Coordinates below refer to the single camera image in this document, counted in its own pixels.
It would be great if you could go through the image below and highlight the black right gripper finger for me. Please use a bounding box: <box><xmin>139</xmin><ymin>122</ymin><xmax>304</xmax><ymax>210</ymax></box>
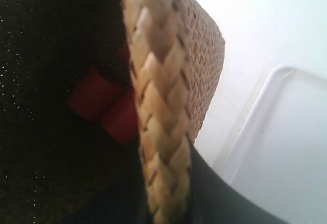
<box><xmin>188</xmin><ymin>146</ymin><xmax>285</xmax><ymax>224</ymax></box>

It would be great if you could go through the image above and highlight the large red cylinder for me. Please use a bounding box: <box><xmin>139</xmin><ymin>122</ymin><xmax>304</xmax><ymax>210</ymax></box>
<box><xmin>68</xmin><ymin>68</ymin><xmax>125</xmax><ymax>122</ymax></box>

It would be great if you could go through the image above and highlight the brown woven wicker basket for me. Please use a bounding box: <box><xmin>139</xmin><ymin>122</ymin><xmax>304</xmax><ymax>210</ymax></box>
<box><xmin>0</xmin><ymin>0</ymin><xmax>226</xmax><ymax>224</ymax></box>

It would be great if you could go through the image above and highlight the white rectangular plastic tray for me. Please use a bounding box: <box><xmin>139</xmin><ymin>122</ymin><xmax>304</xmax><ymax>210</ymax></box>
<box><xmin>213</xmin><ymin>66</ymin><xmax>326</xmax><ymax>223</ymax></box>

